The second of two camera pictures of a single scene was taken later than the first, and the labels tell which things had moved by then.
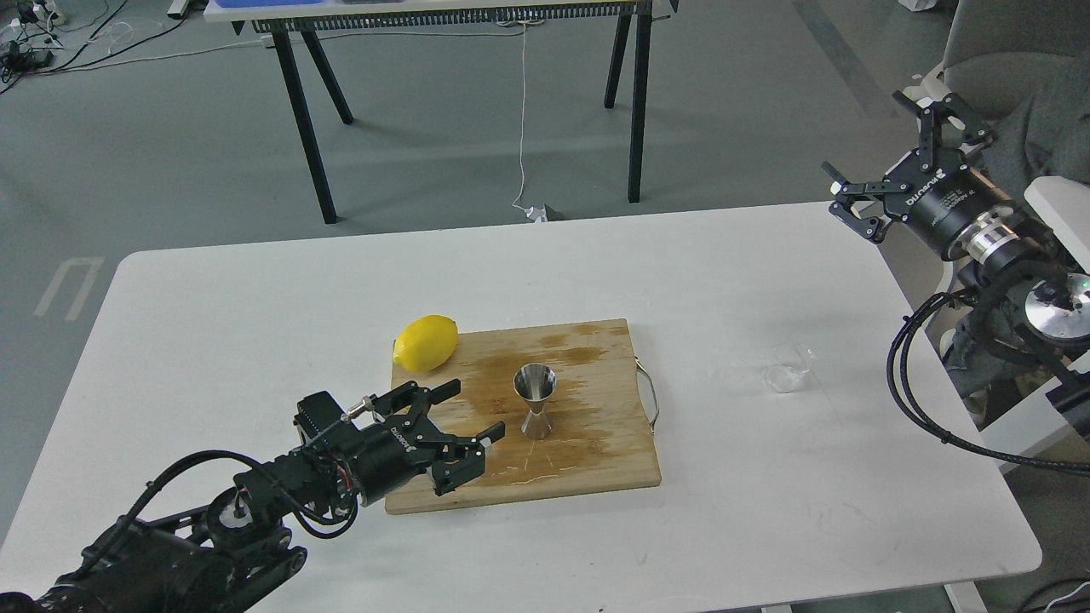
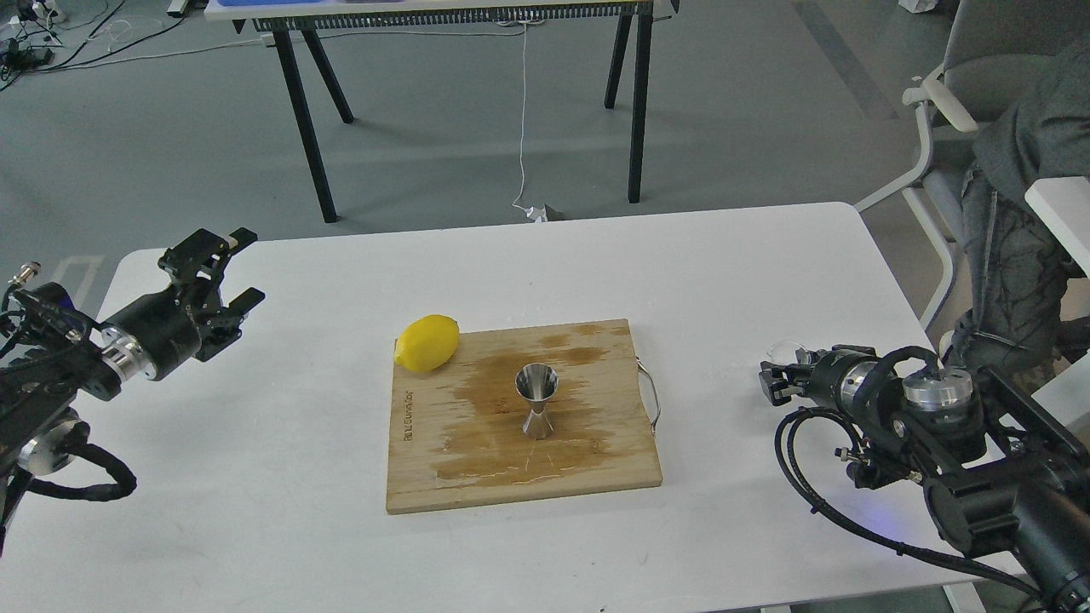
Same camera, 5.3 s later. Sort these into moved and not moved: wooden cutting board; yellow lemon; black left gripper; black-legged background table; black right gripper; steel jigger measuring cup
Moved: black left gripper; black right gripper
Not moved: yellow lemon; steel jigger measuring cup; wooden cutting board; black-legged background table
